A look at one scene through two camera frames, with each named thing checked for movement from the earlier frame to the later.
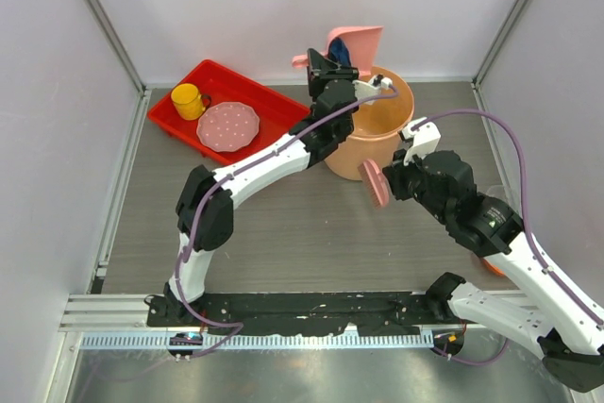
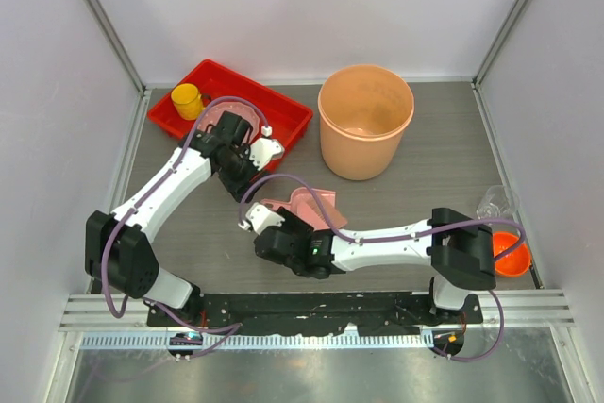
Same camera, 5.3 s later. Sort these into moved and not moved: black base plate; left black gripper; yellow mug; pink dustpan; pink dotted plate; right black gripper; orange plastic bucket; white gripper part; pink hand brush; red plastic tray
Moved: right black gripper; pink dustpan; left black gripper; pink hand brush; white gripper part
Not moved: yellow mug; pink dotted plate; red plastic tray; orange plastic bucket; black base plate
